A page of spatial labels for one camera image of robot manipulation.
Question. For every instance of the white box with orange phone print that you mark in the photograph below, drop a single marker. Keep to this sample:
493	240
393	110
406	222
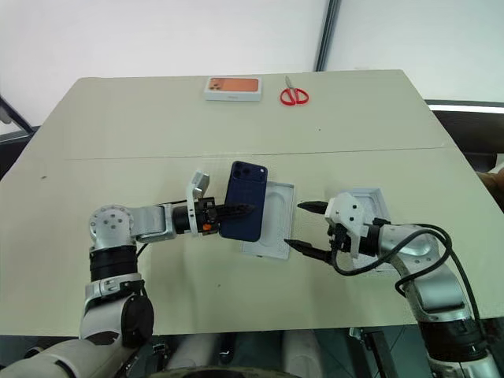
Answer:
233	88

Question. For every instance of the white rounded robot leg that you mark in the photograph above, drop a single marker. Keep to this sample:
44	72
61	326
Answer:
301	350
197	350

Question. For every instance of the white phone box base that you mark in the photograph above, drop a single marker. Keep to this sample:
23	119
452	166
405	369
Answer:
277	220

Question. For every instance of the dark window frame post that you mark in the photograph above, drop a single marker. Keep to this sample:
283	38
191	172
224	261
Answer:
327	35

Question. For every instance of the metal table frame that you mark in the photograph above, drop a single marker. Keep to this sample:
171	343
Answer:
374	350

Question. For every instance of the black desk with white edge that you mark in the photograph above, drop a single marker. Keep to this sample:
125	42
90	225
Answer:
468	130

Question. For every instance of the brown rounded object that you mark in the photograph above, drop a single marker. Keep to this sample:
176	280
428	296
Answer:
492	183

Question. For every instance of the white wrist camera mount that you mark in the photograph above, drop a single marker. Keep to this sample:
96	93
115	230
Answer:
195	188
346	212

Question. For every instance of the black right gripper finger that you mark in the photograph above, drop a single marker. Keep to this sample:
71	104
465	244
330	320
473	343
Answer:
309	249
313	206

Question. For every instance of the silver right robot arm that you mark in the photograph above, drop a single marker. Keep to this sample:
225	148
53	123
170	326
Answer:
433	283

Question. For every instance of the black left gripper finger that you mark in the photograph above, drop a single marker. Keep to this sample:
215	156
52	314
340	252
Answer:
238	210

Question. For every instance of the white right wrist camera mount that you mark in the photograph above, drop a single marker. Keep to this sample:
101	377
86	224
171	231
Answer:
346	212

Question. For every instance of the dark blue smartphone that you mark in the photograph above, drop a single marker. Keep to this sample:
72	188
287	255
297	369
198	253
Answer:
244	189

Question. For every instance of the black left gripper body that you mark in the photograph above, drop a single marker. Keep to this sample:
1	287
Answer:
206	214

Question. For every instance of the dark metal stand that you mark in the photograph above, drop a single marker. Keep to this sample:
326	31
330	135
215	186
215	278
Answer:
13	118

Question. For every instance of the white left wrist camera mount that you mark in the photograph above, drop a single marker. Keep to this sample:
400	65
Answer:
195	188

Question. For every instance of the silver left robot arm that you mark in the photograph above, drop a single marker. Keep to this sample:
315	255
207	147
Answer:
114	224

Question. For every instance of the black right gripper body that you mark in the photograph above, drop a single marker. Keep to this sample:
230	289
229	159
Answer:
342	238

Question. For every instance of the white phone box lid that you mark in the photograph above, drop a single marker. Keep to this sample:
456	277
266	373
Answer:
374	204

